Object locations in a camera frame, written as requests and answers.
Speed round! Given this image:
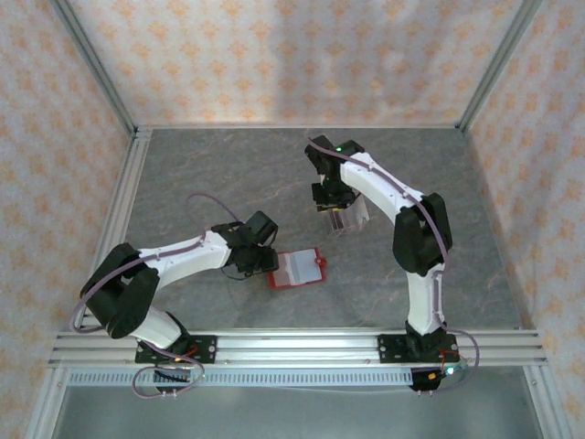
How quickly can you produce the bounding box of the red and white credit card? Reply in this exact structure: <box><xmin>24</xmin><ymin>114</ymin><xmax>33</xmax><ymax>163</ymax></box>
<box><xmin>349</xmin><ymin>195</ymin><xmax>369</xmax><ymax>226</ymax></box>

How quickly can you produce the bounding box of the red leather card holder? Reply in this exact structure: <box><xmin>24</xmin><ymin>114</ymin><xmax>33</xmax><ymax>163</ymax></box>
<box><xmin>267</xmin><ymin>246</ymin><xmax>329</xmax><ymax>292</ymax></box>

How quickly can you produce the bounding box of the clear acrylic card stand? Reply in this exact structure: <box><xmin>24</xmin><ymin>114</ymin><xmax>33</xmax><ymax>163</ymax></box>
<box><xmin>319</xmin><ymin>191</ymin><xmax>370</xmax><ymax>239</ymax></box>

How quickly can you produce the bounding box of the aluminium front mounting rail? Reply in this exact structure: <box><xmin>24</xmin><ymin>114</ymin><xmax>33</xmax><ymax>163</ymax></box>
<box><xmin>48</xmin><ymin>329</ymin><xmax>548</xmax><ymax>367</ymax></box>

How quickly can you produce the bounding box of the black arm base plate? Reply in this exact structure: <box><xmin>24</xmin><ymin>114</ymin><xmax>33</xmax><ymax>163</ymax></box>
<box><xmin>134</xmin><ymin>336</ymin><xmax>218</xmax><ymax>366</ymax></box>
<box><xmin>377</xmin><ymin>333</ymin><xmax>458</xmax><ymax>366</ymax></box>

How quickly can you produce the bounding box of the grey slotted cable duct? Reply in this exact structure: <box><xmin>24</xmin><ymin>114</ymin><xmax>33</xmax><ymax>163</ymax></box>
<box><xmin>67</xmin><ymin>369</ymin><xmax>415</xmax><ymax>388</ymax></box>

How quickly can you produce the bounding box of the aluminium side rail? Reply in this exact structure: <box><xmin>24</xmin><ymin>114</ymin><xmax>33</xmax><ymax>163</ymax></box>
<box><xmin>72</xmin><ymin>127</ymin><xmax>154</xmax><ymax>333</ymax></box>

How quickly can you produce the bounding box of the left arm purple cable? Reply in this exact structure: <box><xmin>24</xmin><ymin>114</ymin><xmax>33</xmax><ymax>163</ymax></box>
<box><xmin>67</xmin><ymin>192</ymin><xmax>246</xmax><ymax>400</ymax></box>

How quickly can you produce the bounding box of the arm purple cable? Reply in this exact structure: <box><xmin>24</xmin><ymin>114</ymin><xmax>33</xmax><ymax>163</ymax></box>
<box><xmin>67</xmin><ymin>192</ymin><xmax>246</xmax><ymax>400</ymax></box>
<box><xmin>306</xmin><ymin>136</ymin><xmax>481</xmax><ymax>395</ymax></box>

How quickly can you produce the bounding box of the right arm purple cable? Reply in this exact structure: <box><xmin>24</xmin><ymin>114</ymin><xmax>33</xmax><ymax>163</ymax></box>
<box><xmin>306</xmin><ymin>136</ymin><xmax>481</xmax><ymax>395</ymax></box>

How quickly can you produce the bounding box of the aluminium frame post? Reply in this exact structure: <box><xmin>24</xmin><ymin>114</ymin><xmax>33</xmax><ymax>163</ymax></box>
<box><xmin>48</xmin><ymin>0</ymin><xmax>141</xmax><ymax>138</ymax></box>
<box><xmin>456</xmin><ymin>0</ymin><xmax>545</xmax><ymax>134</ymax></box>

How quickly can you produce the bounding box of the aluminium frame leg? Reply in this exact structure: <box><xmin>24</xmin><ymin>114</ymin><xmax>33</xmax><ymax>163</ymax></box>
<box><xmin>523</xmin><ymin>365</ymin><xmax>575</xmax><ymax>439</ymax></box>
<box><xmin>27</xmin><ymin>365</ymin><xmax>69</xmax><ymax>439</ymax></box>

